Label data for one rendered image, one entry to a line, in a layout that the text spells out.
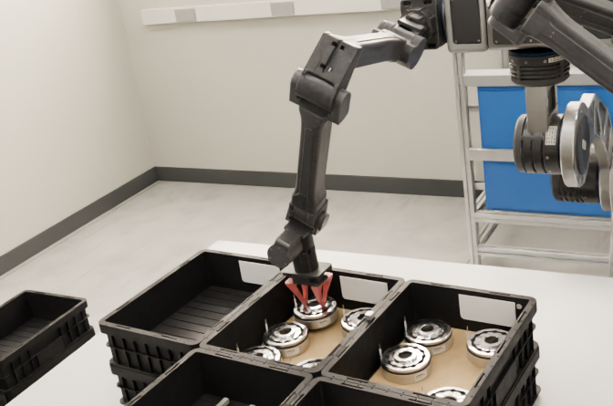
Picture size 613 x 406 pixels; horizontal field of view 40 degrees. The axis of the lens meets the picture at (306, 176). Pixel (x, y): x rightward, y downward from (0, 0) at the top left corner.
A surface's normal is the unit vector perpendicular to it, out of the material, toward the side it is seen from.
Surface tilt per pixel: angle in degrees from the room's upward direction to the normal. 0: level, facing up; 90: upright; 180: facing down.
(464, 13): 90
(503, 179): 90
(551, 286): 0
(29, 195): 90
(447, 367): 0
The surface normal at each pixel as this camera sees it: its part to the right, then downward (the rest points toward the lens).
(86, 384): -0.15, -0.93
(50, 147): 0.87, 0.04
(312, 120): -0.53, 0.65
